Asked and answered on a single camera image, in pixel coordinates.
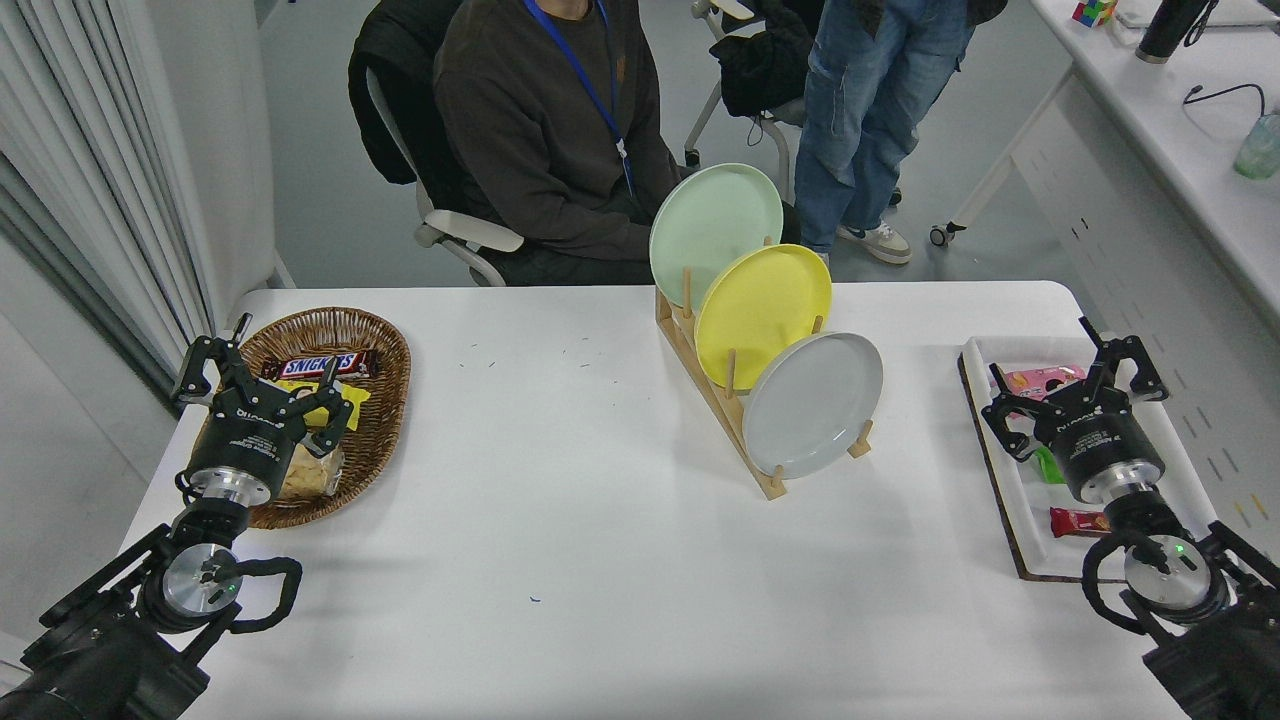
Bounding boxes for black flask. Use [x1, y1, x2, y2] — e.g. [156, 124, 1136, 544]
[1135, 0, 1216, 65]

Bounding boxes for clear bag of crackers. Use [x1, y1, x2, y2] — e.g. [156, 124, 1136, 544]
[278, 440, 346, 501]

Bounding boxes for pale grey curtain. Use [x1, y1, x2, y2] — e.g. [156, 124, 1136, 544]
[0, 0, 216, 401]

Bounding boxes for grey plate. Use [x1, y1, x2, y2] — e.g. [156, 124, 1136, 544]
[741, 332, 885, 480]

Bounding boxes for black padded bag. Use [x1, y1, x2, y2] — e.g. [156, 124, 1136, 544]
[710, 8, 816, 119]

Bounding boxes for Snickers chocolate bar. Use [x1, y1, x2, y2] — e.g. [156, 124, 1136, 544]
[262, 349, 381, 382]

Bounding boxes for standing person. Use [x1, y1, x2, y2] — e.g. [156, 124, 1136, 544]
[793, 0, 1009, 266]

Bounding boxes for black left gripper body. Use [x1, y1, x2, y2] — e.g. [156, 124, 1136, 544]
[186, 398, 307, 493]

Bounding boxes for pale green plate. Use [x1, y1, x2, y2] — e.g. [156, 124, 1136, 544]
[649, 163, 784, 309]

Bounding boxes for pale green cup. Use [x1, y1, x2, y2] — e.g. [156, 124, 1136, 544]
[1233, 112, 1280, 181]

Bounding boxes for pink snack packet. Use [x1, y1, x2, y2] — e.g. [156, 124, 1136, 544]
[1003, 365, 1087, 401]

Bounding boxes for white office chair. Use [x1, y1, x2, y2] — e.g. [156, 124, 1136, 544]
[365, 68, 526, 288]

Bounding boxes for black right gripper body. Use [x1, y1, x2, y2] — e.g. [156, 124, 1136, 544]
[1040, 390, 1167, 497]

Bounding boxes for yellow snack packet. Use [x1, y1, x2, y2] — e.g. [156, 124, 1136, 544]
[272, 378, 372, 431]

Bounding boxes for black jacket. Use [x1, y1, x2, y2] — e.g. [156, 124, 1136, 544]
[348, 0, 471, 211]

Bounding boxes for seated person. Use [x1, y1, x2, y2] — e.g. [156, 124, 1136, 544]
[434, 0, 801, 287]

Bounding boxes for brown wicker basket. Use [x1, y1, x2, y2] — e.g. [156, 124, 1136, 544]
[215, 307, 412, 530]

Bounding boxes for wooden plate rack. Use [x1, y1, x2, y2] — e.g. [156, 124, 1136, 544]
[655, 265, 874, 501]

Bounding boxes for white rectangular tray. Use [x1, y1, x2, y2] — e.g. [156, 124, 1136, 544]
[960, 336, 1226, 581]

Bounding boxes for white desk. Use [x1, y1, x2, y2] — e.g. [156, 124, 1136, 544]
[930, 0, 1280, 561]

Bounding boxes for red snack bar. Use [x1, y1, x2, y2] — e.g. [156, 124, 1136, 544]
[1049, 507, 1113, 539]

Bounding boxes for yellow plate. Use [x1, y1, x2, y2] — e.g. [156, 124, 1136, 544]
[694, 244, 833, 392]

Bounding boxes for grey seat chair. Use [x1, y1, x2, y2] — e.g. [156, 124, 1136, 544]
[685, 0, 813, 206]

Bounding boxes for thin black cable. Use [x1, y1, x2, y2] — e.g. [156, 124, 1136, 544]
[1184, 83, 1267, 116]

